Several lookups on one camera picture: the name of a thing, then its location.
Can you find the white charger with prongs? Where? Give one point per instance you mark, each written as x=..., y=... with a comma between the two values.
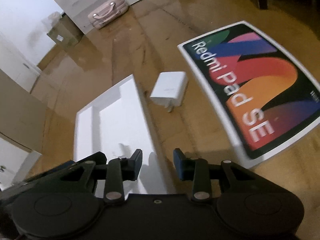
x=169, y=89

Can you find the beige cardboard panel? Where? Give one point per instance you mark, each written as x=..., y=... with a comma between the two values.
x=24, y=118

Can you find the white box tray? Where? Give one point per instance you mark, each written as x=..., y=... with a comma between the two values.
x=117, y=123

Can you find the pink suitcase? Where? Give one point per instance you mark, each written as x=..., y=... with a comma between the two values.
x=107, y=12

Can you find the brown cardboard box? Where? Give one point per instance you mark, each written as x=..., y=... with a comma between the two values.
x=65, y=33

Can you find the Redmi Pad SE box lid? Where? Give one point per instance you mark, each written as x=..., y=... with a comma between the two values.
x=264, y=97

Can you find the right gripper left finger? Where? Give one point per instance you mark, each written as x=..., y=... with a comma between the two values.
x=118, y=171

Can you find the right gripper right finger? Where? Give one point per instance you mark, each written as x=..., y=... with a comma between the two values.
x=199, y=171

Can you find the white door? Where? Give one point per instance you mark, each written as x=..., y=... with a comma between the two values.
x=17, y=67

